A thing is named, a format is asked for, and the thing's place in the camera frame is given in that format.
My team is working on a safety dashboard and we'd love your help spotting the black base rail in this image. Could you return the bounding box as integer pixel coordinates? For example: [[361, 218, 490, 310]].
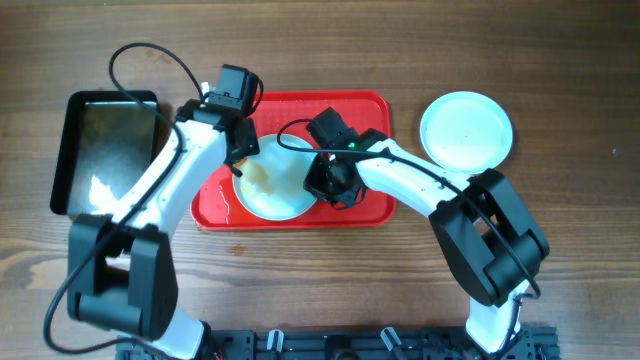
[[115, 326, 561, 360]]

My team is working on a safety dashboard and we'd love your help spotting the white plate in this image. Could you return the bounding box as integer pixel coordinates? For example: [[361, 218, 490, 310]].
[[419, 91, 514, 174], [232, 134, 316, 221]]

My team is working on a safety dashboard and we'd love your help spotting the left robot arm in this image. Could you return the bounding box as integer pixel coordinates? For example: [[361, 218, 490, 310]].
[[57, 100, 259, 359]]

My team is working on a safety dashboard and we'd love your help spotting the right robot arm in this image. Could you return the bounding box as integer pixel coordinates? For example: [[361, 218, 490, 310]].
[[304, 126, 550, 356]]

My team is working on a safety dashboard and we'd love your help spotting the right black cable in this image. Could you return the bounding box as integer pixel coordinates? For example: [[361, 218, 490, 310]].
[[276, 118, 542, 357]]

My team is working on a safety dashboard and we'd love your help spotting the black metal water basin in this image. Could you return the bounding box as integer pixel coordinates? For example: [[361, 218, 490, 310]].
[[50, 90, 159, 216]]

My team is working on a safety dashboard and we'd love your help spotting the red plastic tray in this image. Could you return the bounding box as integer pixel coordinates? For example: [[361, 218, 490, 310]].
[[190, 89, 398, 232]]

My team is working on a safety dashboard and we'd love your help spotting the left black cable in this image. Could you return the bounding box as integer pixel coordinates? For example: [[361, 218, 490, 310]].
[[42, 42, 264, 357]]

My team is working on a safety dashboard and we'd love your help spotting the black cable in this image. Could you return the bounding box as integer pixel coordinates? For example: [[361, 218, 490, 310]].
[[276, 118, 542, 357], [42, 42, 264, 357]]

